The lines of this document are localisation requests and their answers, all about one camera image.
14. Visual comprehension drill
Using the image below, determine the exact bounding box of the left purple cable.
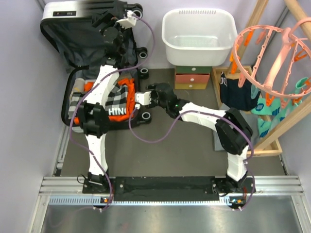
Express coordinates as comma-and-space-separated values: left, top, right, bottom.
69, 17, 156, 211

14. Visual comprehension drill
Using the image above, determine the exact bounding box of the beige folded garment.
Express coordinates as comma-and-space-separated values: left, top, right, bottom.
72, 78, 85, 93

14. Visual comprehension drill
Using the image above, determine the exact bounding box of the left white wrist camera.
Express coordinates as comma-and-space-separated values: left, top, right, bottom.
117, 11, 137, 29

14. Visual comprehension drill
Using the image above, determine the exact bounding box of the teal patterned sock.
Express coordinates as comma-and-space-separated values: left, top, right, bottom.
250, 77, 311, 138

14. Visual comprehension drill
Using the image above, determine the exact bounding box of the orange garment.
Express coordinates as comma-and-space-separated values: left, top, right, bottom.
83, 78, 135, 122

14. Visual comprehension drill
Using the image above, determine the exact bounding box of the pink round clip hanger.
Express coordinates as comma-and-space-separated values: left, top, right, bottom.
231, 17, 311, 107

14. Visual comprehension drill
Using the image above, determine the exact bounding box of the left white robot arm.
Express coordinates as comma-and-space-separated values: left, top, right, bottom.
73, 11, 138, 193

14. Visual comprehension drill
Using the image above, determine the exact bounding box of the white plastic basin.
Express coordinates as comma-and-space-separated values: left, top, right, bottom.
162, 8, 237, 67

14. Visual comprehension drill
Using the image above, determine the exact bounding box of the grey button shirt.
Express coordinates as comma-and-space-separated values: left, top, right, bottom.
212, 128, 255, 151

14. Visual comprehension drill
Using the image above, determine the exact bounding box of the aluminium frame rail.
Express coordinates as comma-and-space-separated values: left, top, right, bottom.
29, 125, 311, 233

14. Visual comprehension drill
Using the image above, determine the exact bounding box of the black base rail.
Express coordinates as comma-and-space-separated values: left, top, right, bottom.
81, 174, 256, 202

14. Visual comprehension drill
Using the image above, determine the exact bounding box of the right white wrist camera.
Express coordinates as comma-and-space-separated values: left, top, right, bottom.
135, 91, 152, 110

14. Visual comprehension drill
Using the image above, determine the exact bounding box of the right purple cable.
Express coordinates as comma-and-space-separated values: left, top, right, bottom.
128, 106, 256, 211

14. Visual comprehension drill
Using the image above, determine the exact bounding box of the black and white suitcase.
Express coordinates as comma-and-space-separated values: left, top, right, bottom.
40, 0, 149, 126

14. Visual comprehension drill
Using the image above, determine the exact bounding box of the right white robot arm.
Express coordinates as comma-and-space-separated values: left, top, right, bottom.
146, 83, 253, 193

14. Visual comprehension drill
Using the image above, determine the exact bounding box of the wooden drying rack frame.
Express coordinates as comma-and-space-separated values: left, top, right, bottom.
211, 0, 311, 156

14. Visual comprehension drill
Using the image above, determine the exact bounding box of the purple cable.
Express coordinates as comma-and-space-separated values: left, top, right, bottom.
128, 106, 256, 211
69, 17, 156, 211

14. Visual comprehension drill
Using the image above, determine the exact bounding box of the black white plaid shirt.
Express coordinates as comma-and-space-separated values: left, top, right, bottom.
68, 84, 129, 121

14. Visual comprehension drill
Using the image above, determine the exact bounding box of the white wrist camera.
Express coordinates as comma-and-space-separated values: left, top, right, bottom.
135, 91, 152, 110
117, 11, 137, 29

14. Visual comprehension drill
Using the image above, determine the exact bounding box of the dark navy garment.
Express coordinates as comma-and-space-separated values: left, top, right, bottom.
219, 72, 260, 111

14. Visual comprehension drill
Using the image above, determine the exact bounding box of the small colourful drawer cabinet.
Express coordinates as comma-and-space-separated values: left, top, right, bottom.
174, 66, 212, 90

